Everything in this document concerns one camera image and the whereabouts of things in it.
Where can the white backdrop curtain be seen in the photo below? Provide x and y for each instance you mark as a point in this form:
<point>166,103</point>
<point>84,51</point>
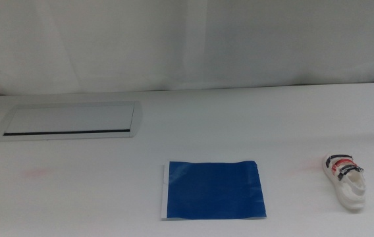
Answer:
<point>141,42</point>

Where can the blue rectangular mat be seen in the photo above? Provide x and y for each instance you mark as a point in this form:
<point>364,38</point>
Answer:
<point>213,191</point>

